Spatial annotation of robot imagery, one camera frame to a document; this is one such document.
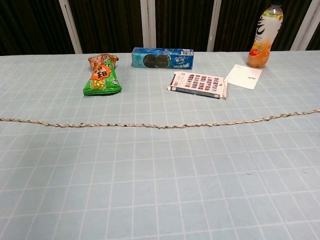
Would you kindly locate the white partition frame post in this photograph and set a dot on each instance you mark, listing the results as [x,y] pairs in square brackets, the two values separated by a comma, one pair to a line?
[304,25]
[214,25]
[71,27]
[147,22]

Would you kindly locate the light blue checked tablecloth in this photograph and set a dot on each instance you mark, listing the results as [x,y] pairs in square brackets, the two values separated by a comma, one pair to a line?
[75,187]

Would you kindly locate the white paper card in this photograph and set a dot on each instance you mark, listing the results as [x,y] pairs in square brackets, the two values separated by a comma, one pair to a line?
[246,76]

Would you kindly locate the flat printed card box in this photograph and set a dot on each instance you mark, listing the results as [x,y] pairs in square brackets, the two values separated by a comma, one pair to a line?
[200,82]

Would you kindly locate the orange drink bottle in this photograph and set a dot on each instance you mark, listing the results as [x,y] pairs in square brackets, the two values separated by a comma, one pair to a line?
[260,50]

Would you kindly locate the green and orange snack bag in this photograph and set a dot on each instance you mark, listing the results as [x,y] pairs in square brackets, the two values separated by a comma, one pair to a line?
[102,77]

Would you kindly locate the blue cookie box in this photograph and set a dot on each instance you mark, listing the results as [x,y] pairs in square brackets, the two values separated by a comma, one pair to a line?
[162,60]

